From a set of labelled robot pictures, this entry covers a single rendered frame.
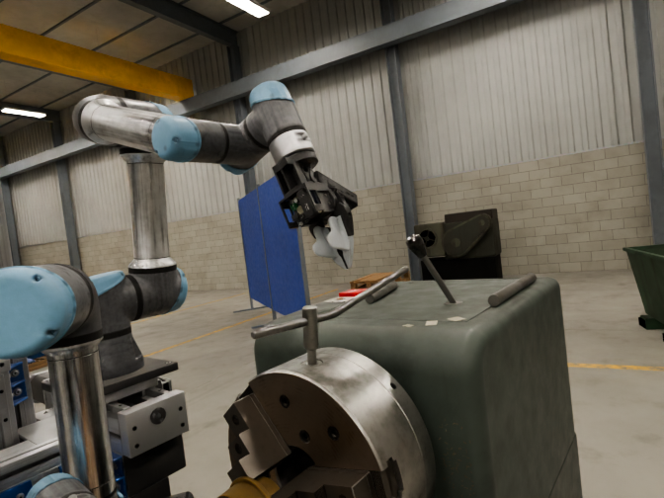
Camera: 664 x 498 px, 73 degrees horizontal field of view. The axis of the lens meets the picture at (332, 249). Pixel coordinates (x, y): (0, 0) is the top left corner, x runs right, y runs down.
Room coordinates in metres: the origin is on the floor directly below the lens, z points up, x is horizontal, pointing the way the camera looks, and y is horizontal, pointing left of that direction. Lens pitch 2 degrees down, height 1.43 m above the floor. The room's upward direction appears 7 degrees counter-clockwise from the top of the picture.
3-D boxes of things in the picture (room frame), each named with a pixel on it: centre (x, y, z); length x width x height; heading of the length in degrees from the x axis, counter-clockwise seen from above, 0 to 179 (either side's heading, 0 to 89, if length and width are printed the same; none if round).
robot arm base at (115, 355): (1.05, 0.56, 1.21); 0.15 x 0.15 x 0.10
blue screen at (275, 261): (7.43, 1.09, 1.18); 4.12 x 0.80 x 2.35; 21
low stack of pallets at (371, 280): (8.80, -0.89, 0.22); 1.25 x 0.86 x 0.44; 152
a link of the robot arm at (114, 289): (1.05, 0.55, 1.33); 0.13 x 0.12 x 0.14; 142
